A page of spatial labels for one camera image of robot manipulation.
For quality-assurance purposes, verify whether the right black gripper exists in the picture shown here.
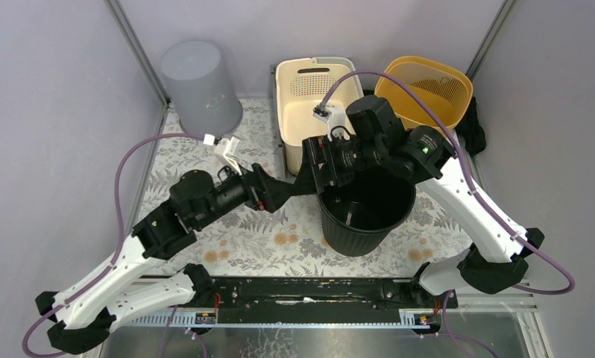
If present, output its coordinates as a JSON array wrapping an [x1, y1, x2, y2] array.
[[290, 132, 384, 195]]

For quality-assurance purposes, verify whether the black ribbed plastic bin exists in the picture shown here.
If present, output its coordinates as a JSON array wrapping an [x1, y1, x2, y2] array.
[[318, 169, 417, 257]]

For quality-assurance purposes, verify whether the large grey plastic bin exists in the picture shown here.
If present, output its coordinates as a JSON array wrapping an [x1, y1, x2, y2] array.
[[160, 40, 243, 139]]

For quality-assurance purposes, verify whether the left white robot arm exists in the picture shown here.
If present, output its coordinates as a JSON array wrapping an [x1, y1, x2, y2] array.
[[36, 164, 298, 354]]

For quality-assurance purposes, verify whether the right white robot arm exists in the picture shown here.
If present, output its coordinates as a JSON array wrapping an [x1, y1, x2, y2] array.
[[295, 95, 544, 307]]

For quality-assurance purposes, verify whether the floral patterned table mat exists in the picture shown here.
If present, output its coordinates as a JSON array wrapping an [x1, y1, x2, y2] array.
[[136, 99, 472, 277]]

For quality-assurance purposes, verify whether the cream perforated plastic basket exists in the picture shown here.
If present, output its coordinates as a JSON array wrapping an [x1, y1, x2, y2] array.
[[275, 57, 365, 177]]

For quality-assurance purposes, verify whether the yellow perforated plastic basket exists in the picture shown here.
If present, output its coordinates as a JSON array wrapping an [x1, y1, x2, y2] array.
[[374, 56, 473, 131]]

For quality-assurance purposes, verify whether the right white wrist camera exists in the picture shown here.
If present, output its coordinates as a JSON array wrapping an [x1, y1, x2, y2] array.
[[313, 104, 351, 141]]

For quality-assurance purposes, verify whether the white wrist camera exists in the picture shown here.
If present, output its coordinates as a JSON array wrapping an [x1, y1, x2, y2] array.
[[313, 104, 351, 141], [203, 134, 242, 175]]

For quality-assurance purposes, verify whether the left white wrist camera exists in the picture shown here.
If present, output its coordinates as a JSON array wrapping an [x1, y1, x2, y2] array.
[[203, 134, 242, 175]]

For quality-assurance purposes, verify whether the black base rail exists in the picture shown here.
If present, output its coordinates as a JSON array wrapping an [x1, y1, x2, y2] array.
[[184, 277, 458, 313]]

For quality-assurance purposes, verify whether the aluminium cable duct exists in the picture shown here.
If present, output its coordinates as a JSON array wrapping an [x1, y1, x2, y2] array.
[[123, 306, 435, 332]]

